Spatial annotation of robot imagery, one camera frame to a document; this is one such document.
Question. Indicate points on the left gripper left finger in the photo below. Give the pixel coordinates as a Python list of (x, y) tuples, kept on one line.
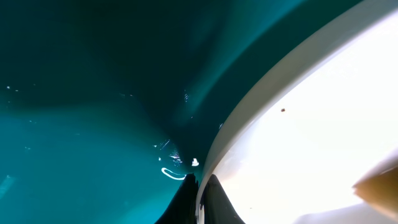
[(181, 209)]

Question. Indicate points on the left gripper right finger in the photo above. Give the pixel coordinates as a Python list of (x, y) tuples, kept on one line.
[(215, 206)]

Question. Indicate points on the white plate with blue rim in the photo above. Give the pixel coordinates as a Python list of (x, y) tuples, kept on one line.
[(313, 125)]

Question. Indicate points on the green and yellow sponge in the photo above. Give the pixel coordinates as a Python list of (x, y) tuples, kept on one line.
[(378, 187)]

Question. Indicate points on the teal plastic tray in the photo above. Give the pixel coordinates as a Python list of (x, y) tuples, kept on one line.
[(107, 105)]

